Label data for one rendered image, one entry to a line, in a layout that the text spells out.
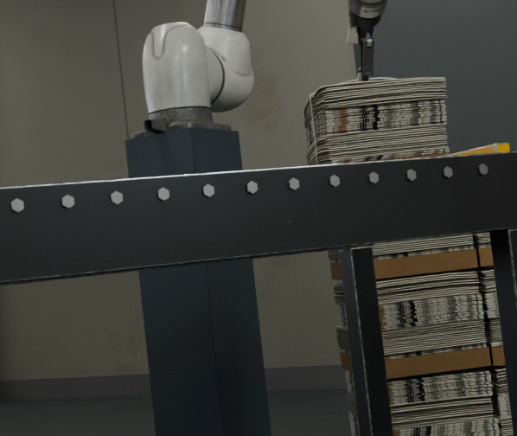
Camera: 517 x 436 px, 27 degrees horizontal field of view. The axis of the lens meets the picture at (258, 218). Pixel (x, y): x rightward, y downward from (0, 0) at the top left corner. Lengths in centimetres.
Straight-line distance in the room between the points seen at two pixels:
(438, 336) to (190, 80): 84
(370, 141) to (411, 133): 10
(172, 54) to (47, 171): 411
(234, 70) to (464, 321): 85
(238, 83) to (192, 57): 22
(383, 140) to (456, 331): 47
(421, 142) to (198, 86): 54
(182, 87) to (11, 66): 437
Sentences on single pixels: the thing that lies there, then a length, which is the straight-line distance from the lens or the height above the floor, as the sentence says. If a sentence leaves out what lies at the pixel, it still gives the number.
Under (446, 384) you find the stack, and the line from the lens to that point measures 256.
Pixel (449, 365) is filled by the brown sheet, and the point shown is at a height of 39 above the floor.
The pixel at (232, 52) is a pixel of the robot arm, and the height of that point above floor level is 121.
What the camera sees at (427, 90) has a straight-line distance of 255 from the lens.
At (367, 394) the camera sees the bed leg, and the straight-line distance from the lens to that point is 216.
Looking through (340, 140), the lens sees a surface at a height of 93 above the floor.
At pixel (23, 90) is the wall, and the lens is 683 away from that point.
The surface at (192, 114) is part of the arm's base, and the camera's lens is 259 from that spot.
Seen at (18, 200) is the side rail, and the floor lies 78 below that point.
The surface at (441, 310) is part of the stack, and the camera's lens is 254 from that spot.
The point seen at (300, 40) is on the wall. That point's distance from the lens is 565.
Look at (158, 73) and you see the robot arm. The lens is 261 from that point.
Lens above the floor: 67
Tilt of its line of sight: 2 degrees up
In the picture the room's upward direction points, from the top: 6 degrees counter-clockwise
